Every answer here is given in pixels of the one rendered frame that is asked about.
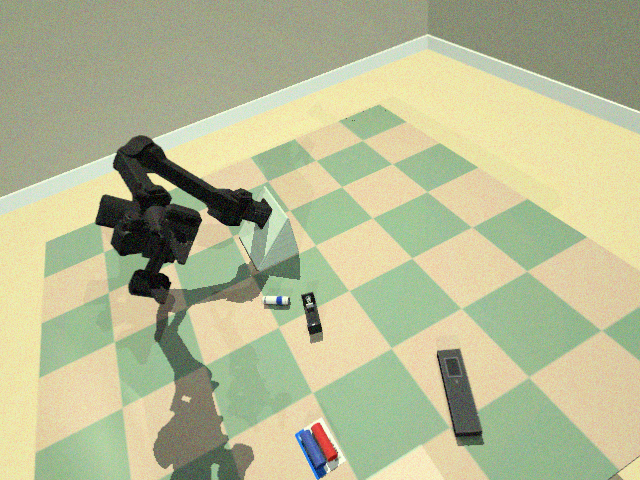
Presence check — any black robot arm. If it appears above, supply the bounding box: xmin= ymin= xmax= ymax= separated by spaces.
xmin=95 ymin=135 xmax=272 ymax=256

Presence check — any white cylindrical battery with blue band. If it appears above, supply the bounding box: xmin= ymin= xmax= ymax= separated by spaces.
xmin=262 ymin=296 xmax=290 ymax=305

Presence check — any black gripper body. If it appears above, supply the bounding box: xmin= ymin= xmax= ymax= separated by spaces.
xmin=128 ymin=203 xmax=202 ymax=298

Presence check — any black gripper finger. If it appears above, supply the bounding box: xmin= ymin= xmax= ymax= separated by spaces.
xmin=159 ymin=219 xmax=199 ymax=265
xmin=133 ymin=276 xmax=171 ymax=304

